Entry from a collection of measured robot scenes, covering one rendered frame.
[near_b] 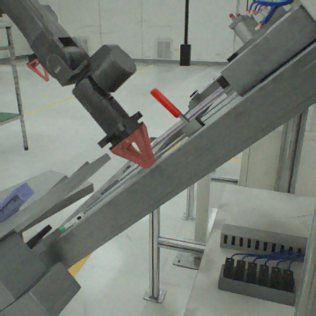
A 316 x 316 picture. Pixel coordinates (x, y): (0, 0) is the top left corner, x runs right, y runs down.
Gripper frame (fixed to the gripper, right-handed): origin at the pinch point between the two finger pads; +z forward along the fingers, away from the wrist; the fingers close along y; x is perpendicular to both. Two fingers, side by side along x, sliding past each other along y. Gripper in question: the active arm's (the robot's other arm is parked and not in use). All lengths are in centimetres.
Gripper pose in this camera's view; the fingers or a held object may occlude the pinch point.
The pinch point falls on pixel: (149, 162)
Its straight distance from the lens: 69.0
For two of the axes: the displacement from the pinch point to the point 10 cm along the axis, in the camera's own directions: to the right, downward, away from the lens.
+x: -7.0, 5.3, 4.7
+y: 3.2, -3.6, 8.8
